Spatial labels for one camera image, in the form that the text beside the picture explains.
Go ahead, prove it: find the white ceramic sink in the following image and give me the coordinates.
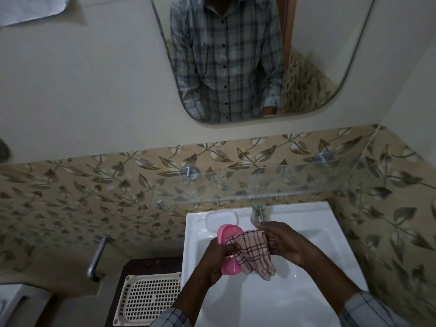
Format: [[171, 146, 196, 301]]
[[180, 201, 371, 327]]

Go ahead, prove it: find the cream plastic lattice basket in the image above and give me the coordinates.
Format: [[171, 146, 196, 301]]
[[121, 272, 183, 327]]

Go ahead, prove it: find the plaid shirt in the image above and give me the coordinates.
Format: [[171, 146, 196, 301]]
[[150, 291, 411, 327]]

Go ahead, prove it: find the person's right hand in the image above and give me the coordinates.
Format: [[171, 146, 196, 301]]
[[255, 221, 318, 269]]

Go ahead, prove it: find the person's left hand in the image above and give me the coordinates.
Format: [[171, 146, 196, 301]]
[[197, 239, 241, 286]]

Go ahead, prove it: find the dark round wall fixture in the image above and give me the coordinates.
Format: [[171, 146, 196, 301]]
[[0, 138, 13, 164]]

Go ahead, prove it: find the white hanging cloth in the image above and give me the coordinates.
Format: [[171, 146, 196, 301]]
[[0, 0, 74, 28]]

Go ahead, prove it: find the metal wall pipe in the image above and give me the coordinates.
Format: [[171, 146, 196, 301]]
[[87, 234, 113, 282]]

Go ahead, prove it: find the white appliance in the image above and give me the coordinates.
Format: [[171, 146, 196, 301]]
[[0, 282, 52, 327]]

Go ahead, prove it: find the chrome tap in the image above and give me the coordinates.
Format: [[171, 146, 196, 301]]
[[250, 204, 266, 226]]

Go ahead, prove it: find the pink plastic soap case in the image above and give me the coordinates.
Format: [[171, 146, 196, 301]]
[[217, 224, 244, 276]]

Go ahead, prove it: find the person's left forearm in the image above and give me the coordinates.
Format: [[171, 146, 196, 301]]
[[169, 268, 214, 319]]

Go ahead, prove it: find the round metal shelf bracket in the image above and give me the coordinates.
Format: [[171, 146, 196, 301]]
[[313, 149, 336, 167], [180, 165, 201, 183]]

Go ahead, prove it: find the clear glass shelf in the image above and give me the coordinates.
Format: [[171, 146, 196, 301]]
[[150, 156, 379, 207]]

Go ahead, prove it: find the person's right forearm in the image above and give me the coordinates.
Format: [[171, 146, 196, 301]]
[[300, 250, 362, 319]]

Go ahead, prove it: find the rounded wall mirror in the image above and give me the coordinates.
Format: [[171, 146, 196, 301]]
[[149, 0, 378, 125]]

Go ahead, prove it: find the checked pink cloth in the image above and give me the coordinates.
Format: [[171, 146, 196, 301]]
[[225, 230, 277, 282]]

